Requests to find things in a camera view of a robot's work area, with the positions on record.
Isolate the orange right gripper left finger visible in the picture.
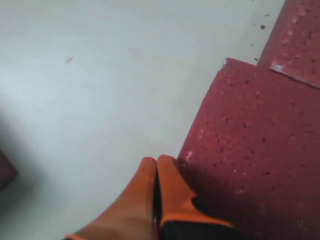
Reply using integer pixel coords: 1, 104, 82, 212
65, 157, 157, 240

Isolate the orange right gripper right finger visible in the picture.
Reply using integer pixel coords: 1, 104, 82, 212
157, 155, 235, 240

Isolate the red brick second row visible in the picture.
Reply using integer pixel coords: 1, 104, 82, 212
0, 150, 19, 191
177, 58, 320, 240

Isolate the red brick back row right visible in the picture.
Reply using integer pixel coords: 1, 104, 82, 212
257, 0, 320, 89

